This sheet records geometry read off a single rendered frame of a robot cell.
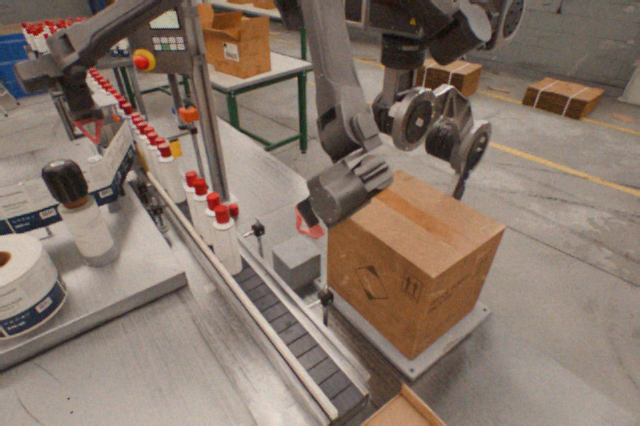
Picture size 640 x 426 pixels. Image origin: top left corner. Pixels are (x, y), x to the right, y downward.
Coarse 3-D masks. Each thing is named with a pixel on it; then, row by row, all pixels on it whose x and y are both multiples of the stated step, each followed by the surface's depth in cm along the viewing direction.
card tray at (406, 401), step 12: (396, 396) 79; (408, 396) 77; (384, 408) 77; (396, 408) 77; (408, 408) 77; (420, 408) 75; (372, 420) 75; (384, 420) 75; (396, 420) 75; (408, 420) 75; (420, 420) 75; (432, 420) 73
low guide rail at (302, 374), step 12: (180, 216) 115; (192, 228) 110; (216, 264) 98; (228, 276) 95; (252, 312) 86; (264, 324) 83; (276, 336) 81; (288, 360) 77; (300, 372) 74; (312, 384) 72; (324, 396) 70; (324, 408) 70
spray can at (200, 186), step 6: (198, 180) 99; (204, 180) 99; (198, 186) 98; (204, 186) 99; (198, 192) 99; (204, 192) 99; (210, 192) 102; (198, 198) 99; (204, 198) 100; (198, 204) 100; (204, 204) 100; (198, 210) 102; (204, 210) 101; (198, 216) 103; (204, 216) 102; (204, 222) 104; (204, 228) 105; (204, 234) 107; (210, 234) 107; (204, 240) 109; (210, 240) 108
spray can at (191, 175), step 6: (186, 174) 101; (192, 174) 101; (186, 180) 102; (192, 180) 101; (186, 186) 104; (192, 186) 103; (186, 192) 103; (192, 192) 103; (192, 198) 104; (192, 204) 105; (192, 210) 107; (192, 216) 108; (198, 222) 109; (198, 228) 110
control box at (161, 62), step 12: (180, 12) 97; (180, 24) 98; (132, 36) 100; (144, 36) 100; (132, 48) 101; (144, 48) 102; (156, 60) 104; (168, 60) 104; (180, 60) 104; (192, 60) 105; (144, 72) 105; (156, 72) 106; (168, 72) 106; (180, 72) 106; (192, 72) 107
